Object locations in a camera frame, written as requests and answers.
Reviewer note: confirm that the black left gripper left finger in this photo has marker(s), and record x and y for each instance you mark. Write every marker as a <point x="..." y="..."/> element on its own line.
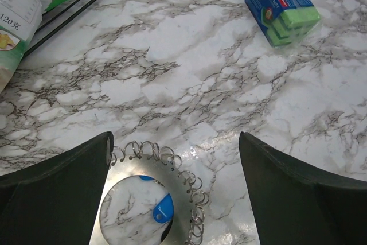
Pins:
<point x="56" y="200"/>

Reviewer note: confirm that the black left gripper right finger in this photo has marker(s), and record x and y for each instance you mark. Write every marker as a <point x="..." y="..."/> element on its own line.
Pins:
<point x="294" y="202"/>

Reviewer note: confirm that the blue tagged key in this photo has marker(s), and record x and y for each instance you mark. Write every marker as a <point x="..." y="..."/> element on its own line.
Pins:
<point x="163" y="212"/>
<point x="146" y="178"/>

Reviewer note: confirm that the metal disc with key rings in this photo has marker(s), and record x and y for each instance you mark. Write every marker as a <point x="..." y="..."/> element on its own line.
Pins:
<point x="125" y="214"/>

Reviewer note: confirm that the blue green small box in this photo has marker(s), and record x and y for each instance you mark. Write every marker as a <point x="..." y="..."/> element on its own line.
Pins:
<point x="284" y="21"/>

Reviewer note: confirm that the green white snack packet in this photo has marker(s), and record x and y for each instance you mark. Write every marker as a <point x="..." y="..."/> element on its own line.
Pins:
<point x="19" y="22"/>

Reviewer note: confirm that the black wire shelf rack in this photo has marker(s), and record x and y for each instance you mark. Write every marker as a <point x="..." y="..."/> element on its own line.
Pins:
<point x="55" y="20"/>

